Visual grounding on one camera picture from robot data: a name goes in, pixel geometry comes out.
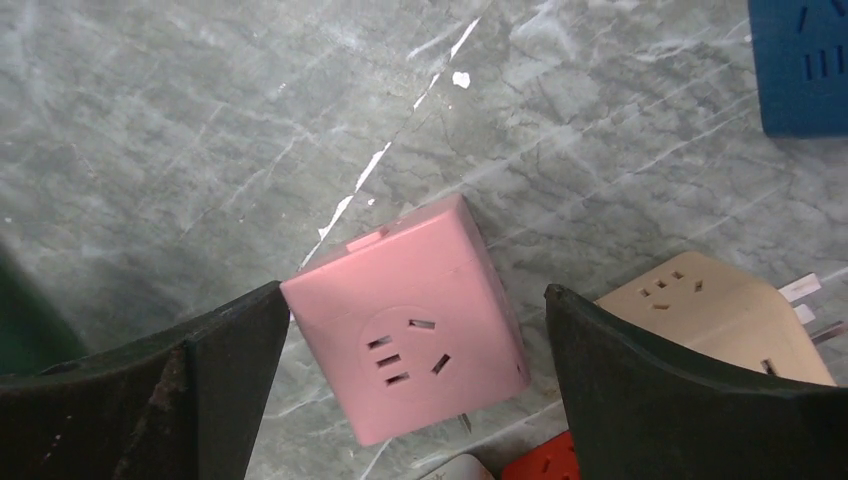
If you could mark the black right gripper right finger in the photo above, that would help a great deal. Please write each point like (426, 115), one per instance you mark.
(640, 406)

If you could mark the pink cube adapter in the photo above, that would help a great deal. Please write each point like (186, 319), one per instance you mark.
(410, 323)

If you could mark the blue cube socket adapter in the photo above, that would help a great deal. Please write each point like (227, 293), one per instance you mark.
(800, 54)

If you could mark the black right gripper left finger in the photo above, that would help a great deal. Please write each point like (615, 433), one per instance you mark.
(184, 403)

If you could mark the red cube socket adapter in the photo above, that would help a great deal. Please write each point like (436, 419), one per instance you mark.
(553, 460)

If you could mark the green cube socket adapter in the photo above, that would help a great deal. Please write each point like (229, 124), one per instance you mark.
(35, 338)

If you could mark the white cube socket adapter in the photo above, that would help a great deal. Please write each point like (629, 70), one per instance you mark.
(462, 467)

